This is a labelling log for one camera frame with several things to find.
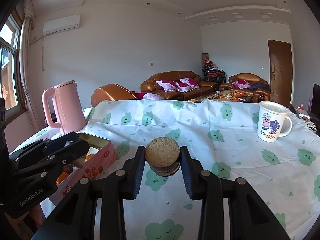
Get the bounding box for sugarcane piece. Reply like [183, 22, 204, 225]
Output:
[145, 137, 180, 177]

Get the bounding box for small orange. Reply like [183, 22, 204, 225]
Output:
[85, 154, 94, 162]

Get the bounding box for large orange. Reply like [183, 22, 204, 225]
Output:
[56, 171, 69, 185]

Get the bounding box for person's left hand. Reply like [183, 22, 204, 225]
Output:
[4, 204, 46, 239]

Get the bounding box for pink metal tin box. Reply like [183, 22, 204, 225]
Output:
[49, 133, 117, 205]

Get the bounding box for pink electric kettle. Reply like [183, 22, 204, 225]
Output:
[42, 80, 87, 134]

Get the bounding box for white green cloud tablecloth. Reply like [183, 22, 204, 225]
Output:
[82, 100, 319, 239]

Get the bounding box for brown leather chaise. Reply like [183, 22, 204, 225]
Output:
[91, 83, 137, 107]

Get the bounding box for pink round cushion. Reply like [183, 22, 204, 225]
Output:
[143, 93, 164, 100]

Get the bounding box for brown leather long sofa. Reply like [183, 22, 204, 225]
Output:
[140, 70, 218, 101]

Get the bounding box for white cartoon mug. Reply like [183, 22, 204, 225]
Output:
[257, 101, 292, 142]

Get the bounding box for pink floral pillow left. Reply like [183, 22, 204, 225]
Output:
[156, 80, 180, 92]

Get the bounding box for coffee table with snacks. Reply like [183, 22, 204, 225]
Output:
[188, 90, 253, 103]

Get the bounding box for white air conditioner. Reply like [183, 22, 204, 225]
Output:
[43, 15, 80, 36]

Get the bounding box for pink floral pillow right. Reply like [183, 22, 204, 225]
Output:
[175, 77, 200, 93]

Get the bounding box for black television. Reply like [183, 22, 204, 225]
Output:
[310, 83, 320, 118]

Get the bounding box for brown leather armchair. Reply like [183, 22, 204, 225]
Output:
[219, 73, 270, 102]

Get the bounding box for armchair pink floral pillow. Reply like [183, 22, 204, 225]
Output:
[232, 80, 251, 89]

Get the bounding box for beige curtain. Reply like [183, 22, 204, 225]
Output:
[18, 0, 43, 133]

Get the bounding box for stacked red black chairs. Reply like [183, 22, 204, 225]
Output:
[202, 60, 226, 85]

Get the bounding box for brown wooden door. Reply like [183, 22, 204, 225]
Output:
[268, 40, 293, 107]

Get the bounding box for window with frame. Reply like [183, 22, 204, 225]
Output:
[1, 9, 25, 122]

